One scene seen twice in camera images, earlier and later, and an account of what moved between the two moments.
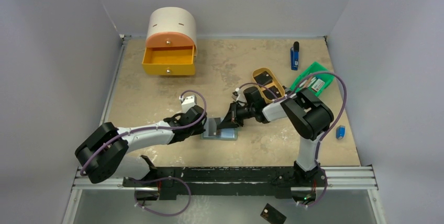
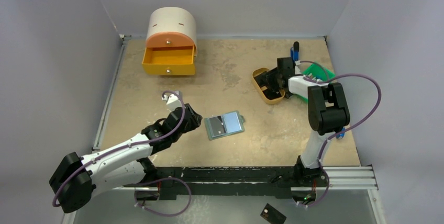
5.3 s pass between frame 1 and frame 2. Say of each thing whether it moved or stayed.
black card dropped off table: stayed
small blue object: stayed
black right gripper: moved
